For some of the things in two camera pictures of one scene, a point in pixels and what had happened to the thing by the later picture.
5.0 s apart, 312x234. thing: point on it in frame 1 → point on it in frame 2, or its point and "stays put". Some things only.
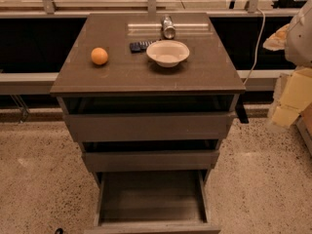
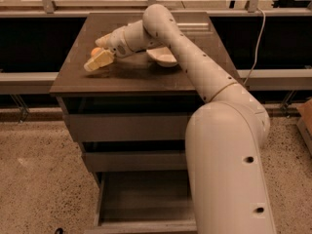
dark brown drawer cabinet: (149, 97) stays put
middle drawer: (151, 156) stays put
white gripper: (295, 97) → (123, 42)
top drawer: (109, 119) stays put
